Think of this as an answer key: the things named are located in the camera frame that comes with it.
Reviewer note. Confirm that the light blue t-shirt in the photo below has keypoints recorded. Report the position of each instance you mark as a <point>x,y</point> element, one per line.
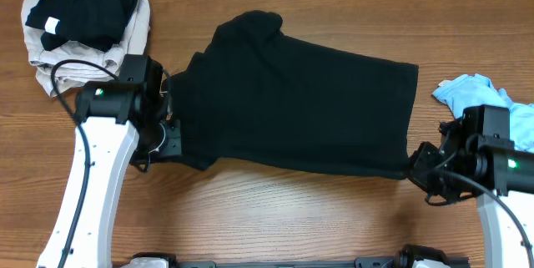
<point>473,90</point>

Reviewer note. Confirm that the folded black garment on stack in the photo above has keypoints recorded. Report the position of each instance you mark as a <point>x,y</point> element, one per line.
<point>97,24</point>

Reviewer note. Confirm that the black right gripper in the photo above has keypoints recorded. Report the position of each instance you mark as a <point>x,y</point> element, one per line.
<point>428,165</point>

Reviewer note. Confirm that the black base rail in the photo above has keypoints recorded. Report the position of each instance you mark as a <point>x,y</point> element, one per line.
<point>408,256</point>

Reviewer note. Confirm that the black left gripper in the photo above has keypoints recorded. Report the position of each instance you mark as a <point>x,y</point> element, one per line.
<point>173,139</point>

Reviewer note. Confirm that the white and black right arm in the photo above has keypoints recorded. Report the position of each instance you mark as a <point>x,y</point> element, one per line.
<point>478,160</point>

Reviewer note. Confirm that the black t-shirt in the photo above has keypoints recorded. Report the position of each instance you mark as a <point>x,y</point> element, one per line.
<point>259,95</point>

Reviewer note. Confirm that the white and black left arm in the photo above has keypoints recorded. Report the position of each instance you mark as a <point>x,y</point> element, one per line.
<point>117,124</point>

